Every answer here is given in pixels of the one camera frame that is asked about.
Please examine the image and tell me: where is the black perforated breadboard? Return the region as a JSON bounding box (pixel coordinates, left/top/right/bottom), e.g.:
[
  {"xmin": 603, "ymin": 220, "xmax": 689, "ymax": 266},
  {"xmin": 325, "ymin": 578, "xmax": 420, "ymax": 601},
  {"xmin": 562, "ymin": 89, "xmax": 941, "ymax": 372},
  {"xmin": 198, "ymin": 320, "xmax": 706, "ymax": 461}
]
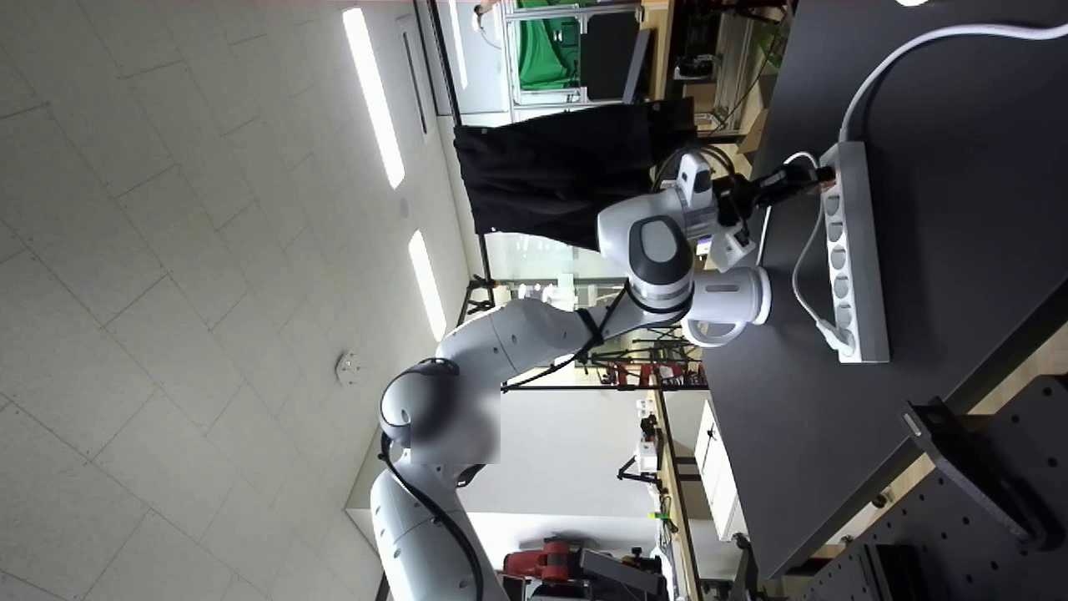
[{"xmin": 776, "ymin": 372, "xmax": 1068, "ymax": 601}]

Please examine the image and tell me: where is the white electric kettle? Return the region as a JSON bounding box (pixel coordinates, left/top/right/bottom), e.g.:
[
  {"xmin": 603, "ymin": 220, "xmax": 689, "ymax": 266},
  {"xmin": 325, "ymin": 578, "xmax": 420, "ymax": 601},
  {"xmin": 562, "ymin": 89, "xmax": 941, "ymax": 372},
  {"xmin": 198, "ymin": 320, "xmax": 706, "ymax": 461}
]
[{"xmin": 677, "ymin": 263, "xmax": 775, "ymax": 350}]

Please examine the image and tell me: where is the red machine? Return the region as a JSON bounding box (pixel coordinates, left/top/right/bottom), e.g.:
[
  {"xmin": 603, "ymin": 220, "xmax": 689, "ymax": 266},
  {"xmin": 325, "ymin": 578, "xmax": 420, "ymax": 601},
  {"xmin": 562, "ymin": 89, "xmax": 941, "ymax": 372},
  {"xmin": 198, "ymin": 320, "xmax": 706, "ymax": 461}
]
[{"xmin": 501, "ymin": 534, "xmax": 583, "ymax": 593}]

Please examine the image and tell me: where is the white kettle plug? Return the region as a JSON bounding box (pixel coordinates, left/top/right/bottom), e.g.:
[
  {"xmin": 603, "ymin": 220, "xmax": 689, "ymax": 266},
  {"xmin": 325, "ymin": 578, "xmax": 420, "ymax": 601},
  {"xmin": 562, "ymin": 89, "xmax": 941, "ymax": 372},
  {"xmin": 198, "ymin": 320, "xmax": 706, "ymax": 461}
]
[{"xmin": 817, "ymin": 317, "xmax": 868, "ymax": 366}]

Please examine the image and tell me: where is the short ceiling light strip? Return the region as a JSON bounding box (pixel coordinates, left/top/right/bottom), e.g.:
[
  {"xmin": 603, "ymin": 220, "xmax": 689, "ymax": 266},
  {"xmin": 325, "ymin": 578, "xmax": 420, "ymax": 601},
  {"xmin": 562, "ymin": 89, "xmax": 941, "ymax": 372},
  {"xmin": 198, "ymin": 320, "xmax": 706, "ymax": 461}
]
[{"xmin": 403, "ymin": 225, "xmax": 451, "ymax": 342}]

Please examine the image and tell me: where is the black hanging cloth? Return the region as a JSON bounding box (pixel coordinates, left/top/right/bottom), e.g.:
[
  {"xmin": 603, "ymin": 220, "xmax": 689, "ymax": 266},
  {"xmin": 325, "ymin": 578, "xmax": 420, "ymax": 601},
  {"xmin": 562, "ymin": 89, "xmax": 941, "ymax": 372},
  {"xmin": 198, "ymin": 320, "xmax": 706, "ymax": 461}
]
[{"xmin": 454, "ymin": 100, "xmax": 675, "ymax": 252}]

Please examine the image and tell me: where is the long ceiling light strip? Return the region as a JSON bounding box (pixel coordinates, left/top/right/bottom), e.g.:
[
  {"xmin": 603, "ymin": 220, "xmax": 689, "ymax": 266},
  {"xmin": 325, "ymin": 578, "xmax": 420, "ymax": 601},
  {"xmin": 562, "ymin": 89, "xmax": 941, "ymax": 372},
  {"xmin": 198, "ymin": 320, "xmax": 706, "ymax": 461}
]
[{"xmin": 342, "ymin": 4, "xmax": 412, "ymax": 192}]

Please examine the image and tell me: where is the thick white power strip cable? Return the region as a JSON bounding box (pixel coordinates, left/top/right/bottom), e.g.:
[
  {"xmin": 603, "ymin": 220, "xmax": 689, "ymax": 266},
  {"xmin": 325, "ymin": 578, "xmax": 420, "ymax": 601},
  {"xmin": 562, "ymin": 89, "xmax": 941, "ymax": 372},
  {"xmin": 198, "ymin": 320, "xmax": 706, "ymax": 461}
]
[{"xmin": 833, "ymin": 21, "xmax": 1068, "ymax": 148}]

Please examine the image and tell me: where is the white power strip adapter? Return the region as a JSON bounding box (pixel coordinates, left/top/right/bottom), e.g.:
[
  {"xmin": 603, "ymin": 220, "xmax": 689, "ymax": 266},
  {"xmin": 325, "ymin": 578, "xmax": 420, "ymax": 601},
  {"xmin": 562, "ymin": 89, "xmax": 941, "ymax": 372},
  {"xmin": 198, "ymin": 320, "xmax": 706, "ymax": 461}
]
[{"xmin": 817, "ymin": 136, "xmax": 893, "ymax": 366}]

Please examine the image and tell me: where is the green cloth backdrop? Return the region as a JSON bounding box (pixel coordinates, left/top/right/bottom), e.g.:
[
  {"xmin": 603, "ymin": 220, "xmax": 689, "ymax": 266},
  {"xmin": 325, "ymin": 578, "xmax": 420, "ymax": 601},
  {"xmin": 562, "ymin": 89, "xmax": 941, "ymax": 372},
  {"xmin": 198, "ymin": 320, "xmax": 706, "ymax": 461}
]
[{"xmin": 514, "ymin": 0, "xmax": 586, "ymax": 97}]

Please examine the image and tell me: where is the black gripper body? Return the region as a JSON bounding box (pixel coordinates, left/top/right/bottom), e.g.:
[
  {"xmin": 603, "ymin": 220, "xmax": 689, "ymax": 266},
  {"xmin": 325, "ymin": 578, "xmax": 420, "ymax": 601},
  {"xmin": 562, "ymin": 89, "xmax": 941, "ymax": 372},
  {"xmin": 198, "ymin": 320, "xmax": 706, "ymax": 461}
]
[{"xmin": 713, "ymin": 169, "xmax": 775, "ymax": 231}]

